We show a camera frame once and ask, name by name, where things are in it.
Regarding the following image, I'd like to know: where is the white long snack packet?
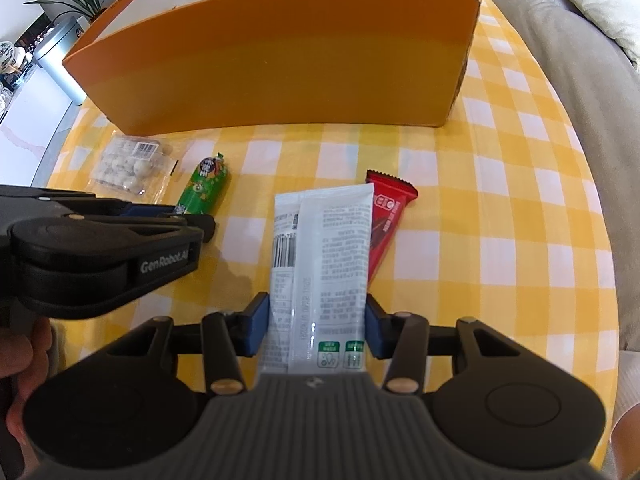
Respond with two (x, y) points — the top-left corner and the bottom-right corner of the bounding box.
(259, 183), (374, 375)

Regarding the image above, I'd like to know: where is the person's left hand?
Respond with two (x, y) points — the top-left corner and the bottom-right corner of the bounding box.
(1, 318), (52, 448)

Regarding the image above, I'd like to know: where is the yellow white checkered tablecloth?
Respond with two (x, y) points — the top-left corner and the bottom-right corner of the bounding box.
(46, 0), (622, 466)

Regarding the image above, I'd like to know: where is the orange cardboard box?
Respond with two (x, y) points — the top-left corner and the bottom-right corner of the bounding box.
(64, 0), (482, 136)

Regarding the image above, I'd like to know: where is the green sausage snack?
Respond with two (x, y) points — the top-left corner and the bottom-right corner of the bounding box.
(175, 153), (228, 214)

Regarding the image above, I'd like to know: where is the red chocolate bar wrapper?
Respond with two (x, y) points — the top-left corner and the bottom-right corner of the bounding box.
(366, 169), (419, 281)

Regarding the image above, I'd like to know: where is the beige sofa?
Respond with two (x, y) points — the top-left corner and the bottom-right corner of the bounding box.
(492, 0), (639, 479)

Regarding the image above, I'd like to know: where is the clear pack of white candies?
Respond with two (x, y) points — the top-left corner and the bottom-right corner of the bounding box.
(86, 132), (186, 205)

